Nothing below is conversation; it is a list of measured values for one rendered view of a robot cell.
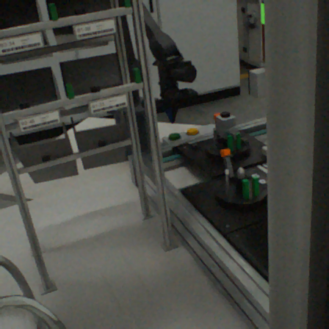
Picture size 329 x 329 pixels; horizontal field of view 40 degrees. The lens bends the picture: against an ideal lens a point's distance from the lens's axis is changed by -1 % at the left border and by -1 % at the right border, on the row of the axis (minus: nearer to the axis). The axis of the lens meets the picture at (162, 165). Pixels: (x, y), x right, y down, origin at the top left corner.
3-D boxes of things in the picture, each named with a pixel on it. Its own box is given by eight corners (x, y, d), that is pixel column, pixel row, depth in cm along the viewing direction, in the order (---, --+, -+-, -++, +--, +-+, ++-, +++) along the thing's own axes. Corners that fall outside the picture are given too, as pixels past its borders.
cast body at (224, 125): (214, 133, 142) (213, 111, 139) (227, 129, 144) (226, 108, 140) (228, 142, 135) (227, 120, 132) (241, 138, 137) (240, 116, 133)
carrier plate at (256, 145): (177, 153, 150) (176, 147, 149) (241, 134, 157) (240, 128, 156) (211, 182, 130) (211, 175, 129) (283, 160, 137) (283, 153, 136)
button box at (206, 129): (163, 152, 163) (161, 136, 161) (215, 137, 170) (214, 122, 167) (171, 159, 157) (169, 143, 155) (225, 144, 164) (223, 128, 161)
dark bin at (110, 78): (71, 109, 128) (66, 84, 128) (117, 101, 130) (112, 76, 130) (65, 95, 100) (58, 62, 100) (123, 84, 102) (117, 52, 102)
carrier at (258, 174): (181, 195, 126) (176, 154, 120) (256, 171, 133) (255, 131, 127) (225, 241, 105) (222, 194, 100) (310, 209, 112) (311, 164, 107)
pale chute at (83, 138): (84, 170, 139) (81, 156, 140) (126, 161, 140) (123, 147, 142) (73, 133, 112) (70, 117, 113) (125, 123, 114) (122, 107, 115)
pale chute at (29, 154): (34, 183, 134) (32, 170, 136) (78, 175, 136) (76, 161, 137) (11, 149, 108) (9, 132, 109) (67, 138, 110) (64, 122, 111)
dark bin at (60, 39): (59, 53, 121) (53, 26, 121) (108, 45, 123) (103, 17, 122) (49, 20, 93) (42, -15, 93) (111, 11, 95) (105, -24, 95)
